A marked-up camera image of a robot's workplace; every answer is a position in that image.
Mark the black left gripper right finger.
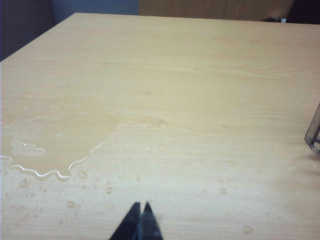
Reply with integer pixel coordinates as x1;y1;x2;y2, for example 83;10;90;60
140;200;165;240

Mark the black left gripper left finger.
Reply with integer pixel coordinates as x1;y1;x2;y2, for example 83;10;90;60
108;201;142;240

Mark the spilled water puddle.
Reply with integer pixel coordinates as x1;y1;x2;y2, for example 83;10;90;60
0;107;218;181

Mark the transparent grey plastic mug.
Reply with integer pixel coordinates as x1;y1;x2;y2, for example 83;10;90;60
304;101;320;155

